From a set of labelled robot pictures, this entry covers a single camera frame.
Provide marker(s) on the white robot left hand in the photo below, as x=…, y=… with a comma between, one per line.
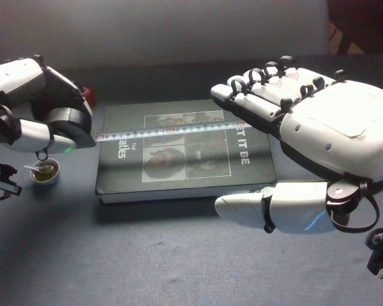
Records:
x=16, y=76

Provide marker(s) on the red cylinder block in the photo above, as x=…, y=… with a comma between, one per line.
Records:
x=90, y=95

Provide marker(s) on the dark wooden chair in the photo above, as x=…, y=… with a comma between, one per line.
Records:
x=364, y=22

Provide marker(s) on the tiny white spoon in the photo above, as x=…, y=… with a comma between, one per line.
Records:
x=30, y=167

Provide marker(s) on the black Beatles book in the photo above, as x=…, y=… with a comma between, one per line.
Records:
x=121, y=178

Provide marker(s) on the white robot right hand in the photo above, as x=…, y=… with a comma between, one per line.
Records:
x=338, y=121

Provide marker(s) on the small toy bowl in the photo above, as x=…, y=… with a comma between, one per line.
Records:
x=46, y=177

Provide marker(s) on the grey table cloth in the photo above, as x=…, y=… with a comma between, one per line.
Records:
x=178, y=271

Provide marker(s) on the black white tape measure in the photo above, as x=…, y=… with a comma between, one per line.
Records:
x=67, y=122

